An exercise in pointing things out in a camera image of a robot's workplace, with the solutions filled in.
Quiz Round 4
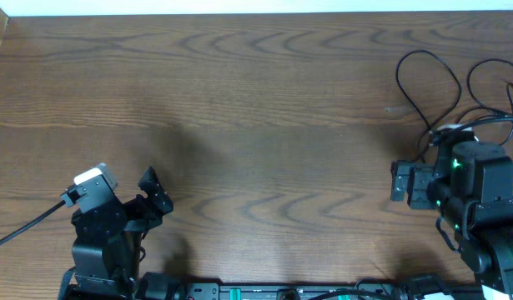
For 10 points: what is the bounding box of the thick black USB cable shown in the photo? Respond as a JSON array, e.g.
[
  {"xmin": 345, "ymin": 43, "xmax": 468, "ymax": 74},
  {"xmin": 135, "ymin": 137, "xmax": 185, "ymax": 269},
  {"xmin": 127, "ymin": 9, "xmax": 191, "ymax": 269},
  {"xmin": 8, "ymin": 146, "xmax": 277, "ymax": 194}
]
[{"xmin": 454, "ymin": 57, "xmax": 513, "ymax": 197}]

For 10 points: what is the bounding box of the thin black cable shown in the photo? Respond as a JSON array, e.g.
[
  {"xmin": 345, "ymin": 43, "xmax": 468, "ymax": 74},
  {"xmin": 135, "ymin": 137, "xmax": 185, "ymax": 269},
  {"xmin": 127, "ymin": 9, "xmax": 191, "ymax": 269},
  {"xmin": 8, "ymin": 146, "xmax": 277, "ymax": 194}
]
[{"xmin": 395, "ymin": 49, "xmax": 464, "ymax": 163}]

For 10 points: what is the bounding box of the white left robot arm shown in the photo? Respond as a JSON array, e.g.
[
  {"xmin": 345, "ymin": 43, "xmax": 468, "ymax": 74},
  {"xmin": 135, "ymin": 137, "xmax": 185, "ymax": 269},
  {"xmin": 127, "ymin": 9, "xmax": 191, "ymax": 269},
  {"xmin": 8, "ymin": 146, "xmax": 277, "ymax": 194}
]
[{"xmin": 58, "ymin": 163, "xmax": 185, "ymax": 299}]

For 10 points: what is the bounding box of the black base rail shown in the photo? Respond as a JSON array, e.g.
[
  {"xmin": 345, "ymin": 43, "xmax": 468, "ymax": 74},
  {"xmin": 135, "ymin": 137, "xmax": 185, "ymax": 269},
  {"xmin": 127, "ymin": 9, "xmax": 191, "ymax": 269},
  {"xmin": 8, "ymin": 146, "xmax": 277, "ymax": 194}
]
[{"xmin": 134, "ymin": 272, "xmax": 484, "ymax": 300}]

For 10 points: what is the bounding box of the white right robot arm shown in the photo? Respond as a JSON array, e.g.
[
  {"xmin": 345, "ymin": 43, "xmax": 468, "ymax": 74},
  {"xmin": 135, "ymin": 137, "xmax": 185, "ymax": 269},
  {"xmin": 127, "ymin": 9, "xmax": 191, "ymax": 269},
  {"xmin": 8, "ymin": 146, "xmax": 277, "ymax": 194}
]
[{"xmin": 390, "ymin": 140, "xmax": 513, "ymax": 299}]

